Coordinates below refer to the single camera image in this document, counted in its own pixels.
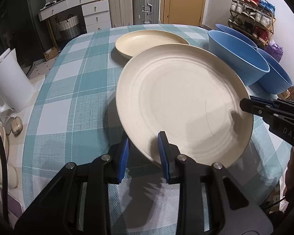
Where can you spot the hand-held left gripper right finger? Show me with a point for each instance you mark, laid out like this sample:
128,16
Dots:
163,161

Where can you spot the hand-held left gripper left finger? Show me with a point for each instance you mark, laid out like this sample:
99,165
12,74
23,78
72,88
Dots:
122,160

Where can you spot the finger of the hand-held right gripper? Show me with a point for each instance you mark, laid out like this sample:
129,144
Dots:
291,107
281,127

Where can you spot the blue bowl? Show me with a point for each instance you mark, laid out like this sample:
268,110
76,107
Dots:
235,33
232,51
276,78

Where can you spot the cream round plate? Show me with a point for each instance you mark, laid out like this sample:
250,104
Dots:
181,98
147,40

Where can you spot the patterned brown box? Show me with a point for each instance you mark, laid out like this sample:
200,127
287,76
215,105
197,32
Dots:
290,94

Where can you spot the purple bag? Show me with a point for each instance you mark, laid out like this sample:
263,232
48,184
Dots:
275,50

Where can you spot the teal checked tablecloth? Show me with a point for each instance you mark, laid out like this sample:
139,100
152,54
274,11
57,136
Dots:
76,90

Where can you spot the wooden shoe rack with shoes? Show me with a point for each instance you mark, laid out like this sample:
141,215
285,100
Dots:
250,7

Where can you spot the small beige case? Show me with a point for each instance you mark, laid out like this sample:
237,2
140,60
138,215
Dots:
16,126

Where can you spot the cream cylinder cup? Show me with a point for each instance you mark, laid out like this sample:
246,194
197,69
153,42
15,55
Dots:
5,171

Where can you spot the black white patterned rug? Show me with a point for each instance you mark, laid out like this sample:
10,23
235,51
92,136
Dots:
38,66

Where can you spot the small cardboard box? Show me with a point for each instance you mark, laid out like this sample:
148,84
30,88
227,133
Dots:
51,53

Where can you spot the white plastic pitcher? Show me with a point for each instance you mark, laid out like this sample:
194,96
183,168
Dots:
9,78

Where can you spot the woven laundry basket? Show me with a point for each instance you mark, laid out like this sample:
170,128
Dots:
68,27

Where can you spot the wooden door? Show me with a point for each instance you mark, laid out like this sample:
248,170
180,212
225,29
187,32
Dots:
183,0

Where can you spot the beige suitcase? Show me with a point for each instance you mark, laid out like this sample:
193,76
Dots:
120,5

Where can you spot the white drawer dresser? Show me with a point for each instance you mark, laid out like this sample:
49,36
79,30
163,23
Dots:
93,7

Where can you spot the silver suitcase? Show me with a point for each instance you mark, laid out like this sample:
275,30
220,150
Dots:
142,2

